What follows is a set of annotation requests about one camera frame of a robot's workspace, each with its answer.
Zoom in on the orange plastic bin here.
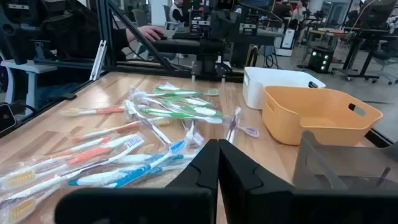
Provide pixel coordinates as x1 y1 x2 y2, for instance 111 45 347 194
261 85 384 147

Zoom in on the black standing desk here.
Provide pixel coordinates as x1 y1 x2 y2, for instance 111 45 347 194
331 26 398 82

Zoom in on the person's hand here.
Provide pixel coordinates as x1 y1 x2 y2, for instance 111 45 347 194
126 25 165 43

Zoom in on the small black camera box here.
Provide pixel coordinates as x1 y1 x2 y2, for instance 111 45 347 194
0 102 17 134

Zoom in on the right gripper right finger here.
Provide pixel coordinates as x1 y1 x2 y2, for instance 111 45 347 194
218 139 398 224

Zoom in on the black office chair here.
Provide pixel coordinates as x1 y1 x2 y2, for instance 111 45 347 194
0 0 41 65

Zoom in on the black computer tower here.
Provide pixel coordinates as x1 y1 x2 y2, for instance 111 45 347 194
307 45 336 75

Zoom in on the white desk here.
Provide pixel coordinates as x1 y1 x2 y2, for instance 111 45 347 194
0 59 58 110

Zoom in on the silver aluminium bracket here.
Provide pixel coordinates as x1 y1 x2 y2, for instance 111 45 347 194
89 39 108 82

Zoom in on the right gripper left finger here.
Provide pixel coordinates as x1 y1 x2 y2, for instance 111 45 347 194
54 139 220 224

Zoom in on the blue toothbrush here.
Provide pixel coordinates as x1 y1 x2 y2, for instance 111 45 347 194
113 153 197 166
67 139 189 189
104 163 190 189

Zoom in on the person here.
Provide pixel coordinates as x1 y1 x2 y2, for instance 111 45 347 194
290 1 307 21
169 0 185 23

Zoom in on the white cabinet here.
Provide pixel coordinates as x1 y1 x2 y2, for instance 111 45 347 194
275 27 296 57

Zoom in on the grey translucent plastic bin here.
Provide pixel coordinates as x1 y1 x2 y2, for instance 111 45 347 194
292 129 398 191

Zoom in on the green toothbrush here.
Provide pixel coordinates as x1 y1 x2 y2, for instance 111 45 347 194
141 98 224 118
155 95 215 109
154 83 200 93
133 88 220 98
142 108 224 124

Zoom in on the white plastic bin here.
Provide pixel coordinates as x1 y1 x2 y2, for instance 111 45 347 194
242 66 326 110

